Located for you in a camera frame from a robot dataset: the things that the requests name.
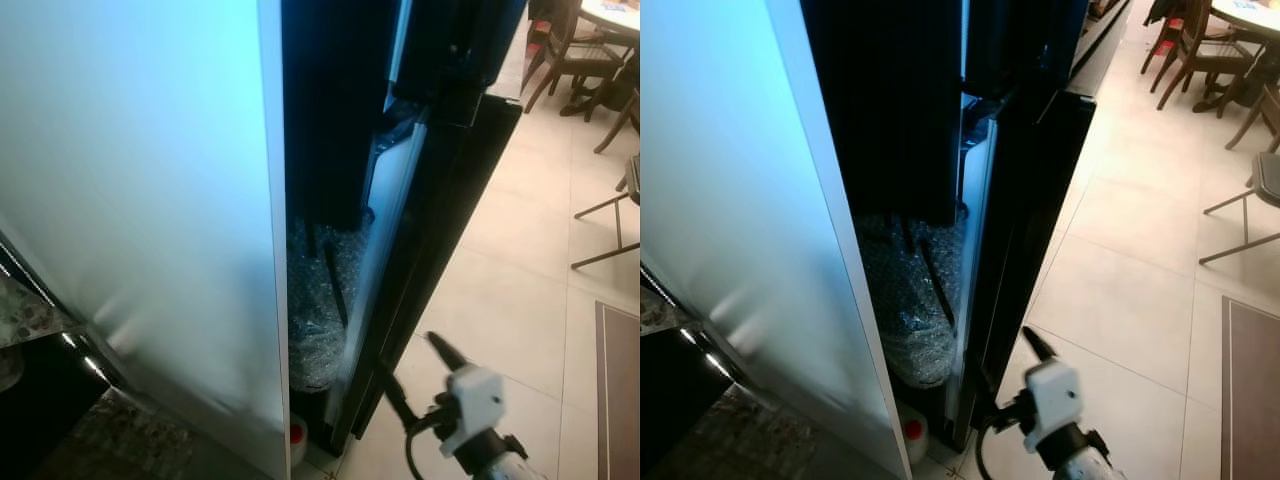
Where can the dark wooden dining chair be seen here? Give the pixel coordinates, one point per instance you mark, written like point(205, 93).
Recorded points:
point(1200, 50)
point(575, 55)
point(625, 115)
point(1262, 115)

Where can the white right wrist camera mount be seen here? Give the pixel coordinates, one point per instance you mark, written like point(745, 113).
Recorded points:
point(475, 405)
point(1055, 400)

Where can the brown floor mat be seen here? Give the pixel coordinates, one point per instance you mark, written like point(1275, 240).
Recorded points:
point(1255, 400)
point(622, 400)

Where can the white round dining table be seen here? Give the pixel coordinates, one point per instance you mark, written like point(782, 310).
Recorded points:
point(615, 15)
point(1250, 15)

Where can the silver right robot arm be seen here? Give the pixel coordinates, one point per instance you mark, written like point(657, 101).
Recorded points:
point(495, 462)
point(1085, 458)

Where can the brown speckled rug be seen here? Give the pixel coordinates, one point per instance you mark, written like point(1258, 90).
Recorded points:
point(130, 440)
point(760, 440)

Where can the black fridge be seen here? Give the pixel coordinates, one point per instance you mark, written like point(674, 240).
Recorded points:
point(450, 180)
point(1030, 170)

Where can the metal folding chair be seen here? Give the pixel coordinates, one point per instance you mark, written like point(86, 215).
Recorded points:
point(1265, 180)
point(620, 200)

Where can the white bottle red cap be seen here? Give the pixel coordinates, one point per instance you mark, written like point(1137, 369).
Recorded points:
point(912, 435)
point(297, 440)

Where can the clear bubble wrap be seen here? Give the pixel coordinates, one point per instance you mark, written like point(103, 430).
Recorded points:
point(905, 300)
point(315, 300)

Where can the white glossy fridge panel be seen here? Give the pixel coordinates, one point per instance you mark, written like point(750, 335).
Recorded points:
point(140, 200)
point(740, 200)

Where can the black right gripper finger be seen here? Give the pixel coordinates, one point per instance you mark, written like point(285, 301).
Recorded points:
point(1040, 345)
point(395, 395)
point(447, 352)

